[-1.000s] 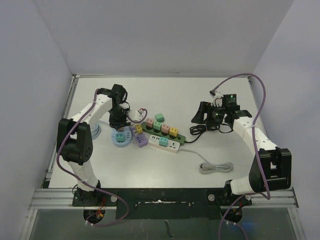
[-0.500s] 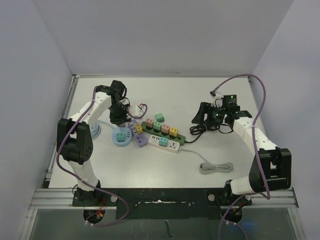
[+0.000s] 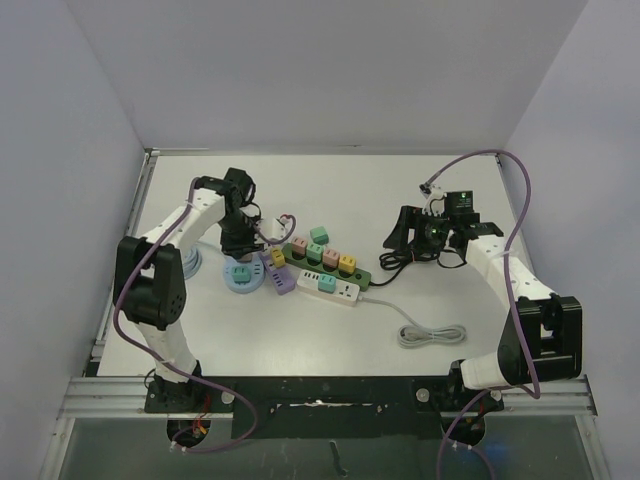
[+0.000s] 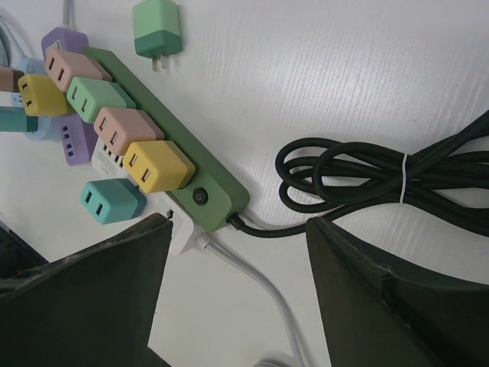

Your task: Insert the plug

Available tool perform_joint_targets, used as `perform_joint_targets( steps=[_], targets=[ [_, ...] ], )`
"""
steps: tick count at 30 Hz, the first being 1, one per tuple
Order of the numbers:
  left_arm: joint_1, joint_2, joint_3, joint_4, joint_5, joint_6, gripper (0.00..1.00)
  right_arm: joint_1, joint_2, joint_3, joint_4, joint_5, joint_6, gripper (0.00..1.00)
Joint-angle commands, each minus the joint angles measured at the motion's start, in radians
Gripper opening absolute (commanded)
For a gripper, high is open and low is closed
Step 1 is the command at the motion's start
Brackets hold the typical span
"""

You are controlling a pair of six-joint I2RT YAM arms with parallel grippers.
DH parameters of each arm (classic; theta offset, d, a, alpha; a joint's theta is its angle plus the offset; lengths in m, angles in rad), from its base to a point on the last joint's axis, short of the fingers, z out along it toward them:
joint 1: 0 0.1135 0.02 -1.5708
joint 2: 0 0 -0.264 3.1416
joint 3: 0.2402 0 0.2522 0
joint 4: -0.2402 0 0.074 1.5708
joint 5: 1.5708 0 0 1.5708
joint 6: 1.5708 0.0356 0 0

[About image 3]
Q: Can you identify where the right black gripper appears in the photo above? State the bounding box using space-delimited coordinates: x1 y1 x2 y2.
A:
385 206 455 254

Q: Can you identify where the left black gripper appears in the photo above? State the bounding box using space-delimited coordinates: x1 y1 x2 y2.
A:
218 212 265 259

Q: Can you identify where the teal plug adapter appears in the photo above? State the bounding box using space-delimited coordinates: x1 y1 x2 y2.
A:
229 265 251 284
317 274 337 294

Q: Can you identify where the yellow plug adapter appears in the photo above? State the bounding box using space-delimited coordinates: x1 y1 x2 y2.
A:
270 247 286 269
338 255 356 275

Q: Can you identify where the green plug adapter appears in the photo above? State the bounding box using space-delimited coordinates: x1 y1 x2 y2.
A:
306 242 325 262
309 226 329 245

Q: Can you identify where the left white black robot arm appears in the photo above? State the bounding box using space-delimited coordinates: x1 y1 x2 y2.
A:
112 168 260 411

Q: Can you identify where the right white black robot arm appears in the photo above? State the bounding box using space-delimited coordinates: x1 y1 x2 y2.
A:
383 191 583 409

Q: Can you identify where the round blue power strip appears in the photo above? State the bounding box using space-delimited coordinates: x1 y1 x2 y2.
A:
223 254 265 294

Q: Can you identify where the purple power strip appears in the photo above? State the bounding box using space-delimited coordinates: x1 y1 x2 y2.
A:
258 250 296 295

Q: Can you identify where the green power strip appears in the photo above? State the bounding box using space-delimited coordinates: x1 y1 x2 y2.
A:
281 244 371 291

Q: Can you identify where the white power strip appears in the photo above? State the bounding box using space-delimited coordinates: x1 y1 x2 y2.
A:
296 270 361 306

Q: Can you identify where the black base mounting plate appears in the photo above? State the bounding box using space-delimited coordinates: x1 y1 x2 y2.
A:
144 376 504 439

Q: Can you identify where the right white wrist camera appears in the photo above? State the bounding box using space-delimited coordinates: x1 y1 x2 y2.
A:
419 183 446 216

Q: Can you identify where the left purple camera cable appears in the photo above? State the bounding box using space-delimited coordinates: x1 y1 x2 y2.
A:
112 182 299 454

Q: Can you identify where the purple camera cable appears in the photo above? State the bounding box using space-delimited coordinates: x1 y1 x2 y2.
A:
419 148 541 480
112 182 299 454

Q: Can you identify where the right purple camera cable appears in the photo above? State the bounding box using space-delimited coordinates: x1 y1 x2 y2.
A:
419 148 541 480

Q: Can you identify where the aluminium rail frame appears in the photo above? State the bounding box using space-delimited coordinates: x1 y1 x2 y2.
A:
57 147 599 419

